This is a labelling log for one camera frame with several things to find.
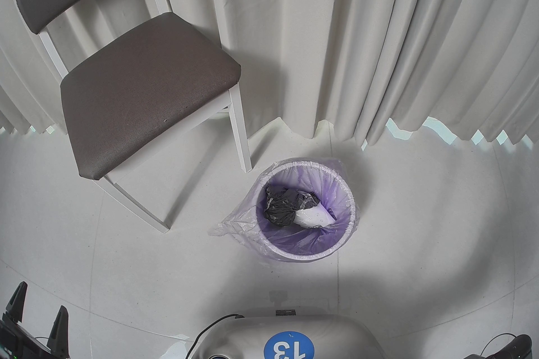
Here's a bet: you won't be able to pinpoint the black plastic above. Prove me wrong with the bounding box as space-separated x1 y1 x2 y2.
264 184 321 228

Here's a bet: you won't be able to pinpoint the purple plastic bag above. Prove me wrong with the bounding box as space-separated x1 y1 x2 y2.
209 157 358 264

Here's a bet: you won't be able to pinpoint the white chair grey cushions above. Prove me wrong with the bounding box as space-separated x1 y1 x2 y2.
15 0 253 234

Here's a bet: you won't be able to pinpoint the white trash bin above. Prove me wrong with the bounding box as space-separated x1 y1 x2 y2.
255 160 356 263

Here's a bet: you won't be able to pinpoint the black cable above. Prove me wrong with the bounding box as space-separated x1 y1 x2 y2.
185 313 246 359

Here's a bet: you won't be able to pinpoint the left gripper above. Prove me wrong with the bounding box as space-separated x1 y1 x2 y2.
0 282 70 359

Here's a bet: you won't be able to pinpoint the white curtain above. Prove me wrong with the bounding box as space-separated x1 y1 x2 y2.
0 0 342 139
320 0 539 149

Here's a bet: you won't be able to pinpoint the clear printed wrapper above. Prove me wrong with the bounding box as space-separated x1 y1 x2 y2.
293 204 337 229

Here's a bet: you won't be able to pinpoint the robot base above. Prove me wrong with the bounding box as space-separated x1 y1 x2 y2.
185 308 384 359

